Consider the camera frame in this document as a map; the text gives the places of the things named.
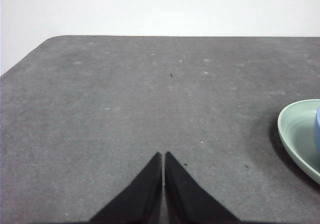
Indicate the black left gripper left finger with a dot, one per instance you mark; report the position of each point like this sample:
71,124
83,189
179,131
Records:
140,201

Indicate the green plate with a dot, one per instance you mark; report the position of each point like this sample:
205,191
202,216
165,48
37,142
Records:
297,134

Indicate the blue bowl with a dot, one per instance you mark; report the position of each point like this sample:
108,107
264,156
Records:
318,129

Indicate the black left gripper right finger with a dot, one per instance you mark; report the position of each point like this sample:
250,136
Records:
187,201

